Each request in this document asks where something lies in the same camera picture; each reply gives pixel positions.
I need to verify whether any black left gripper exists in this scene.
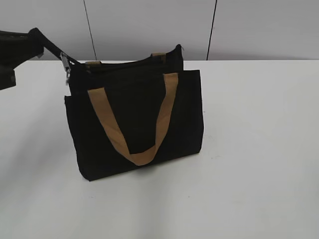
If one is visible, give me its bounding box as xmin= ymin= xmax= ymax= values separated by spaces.
xmin=0 ymin=28 xmax=78 ymax=90

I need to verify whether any tan rear bag strap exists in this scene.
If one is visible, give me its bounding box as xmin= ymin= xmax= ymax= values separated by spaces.
xmin=85 ymin=52 xmax=163 ymax=67

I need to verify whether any tan front bag strap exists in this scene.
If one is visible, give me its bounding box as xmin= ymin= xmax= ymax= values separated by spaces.
xmin=87 ymin=72 xmax=179 ymax=166

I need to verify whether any tan bag strap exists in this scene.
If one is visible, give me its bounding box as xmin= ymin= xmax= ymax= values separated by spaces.
xmin=85 ymin=52 xmax=163 ymax=67
xmin=87 ymin=72 xmax=179 ymax=166

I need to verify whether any silver zipper pull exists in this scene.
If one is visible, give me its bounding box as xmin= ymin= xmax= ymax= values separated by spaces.
xmin=60 ymin=52 xmax=71 ymax=85

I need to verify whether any black canvas tote bag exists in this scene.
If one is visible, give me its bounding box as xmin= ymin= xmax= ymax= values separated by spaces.
xmin=64 ymin=45 xmax=204 ymax=181

